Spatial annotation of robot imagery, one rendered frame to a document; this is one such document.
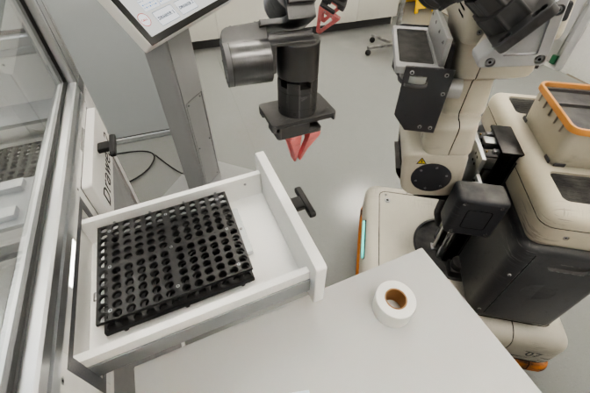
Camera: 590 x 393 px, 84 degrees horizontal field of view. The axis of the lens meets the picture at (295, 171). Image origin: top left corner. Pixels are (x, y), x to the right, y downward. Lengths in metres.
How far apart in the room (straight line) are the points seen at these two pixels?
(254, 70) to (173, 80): 1.00
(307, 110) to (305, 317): 0.37
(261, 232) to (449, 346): 0.38
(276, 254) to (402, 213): 0.92
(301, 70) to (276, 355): 0.45
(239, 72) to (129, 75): 1.81
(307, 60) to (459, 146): 0.57
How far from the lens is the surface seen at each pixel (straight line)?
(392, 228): 1.39
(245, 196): 0.70
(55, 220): 0.57
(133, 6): 1.17
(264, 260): 0.61
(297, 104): 0.46
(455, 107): 0.89
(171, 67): 1.38
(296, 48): 0.43
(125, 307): 0.55
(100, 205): 0.74
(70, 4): 2.11
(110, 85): 2.25
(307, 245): 0.51
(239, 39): 0.43
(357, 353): 0.63
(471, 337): 0.70
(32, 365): 0.46
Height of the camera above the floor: 1.35
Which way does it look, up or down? 43 degrees down
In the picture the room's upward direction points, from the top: straight up
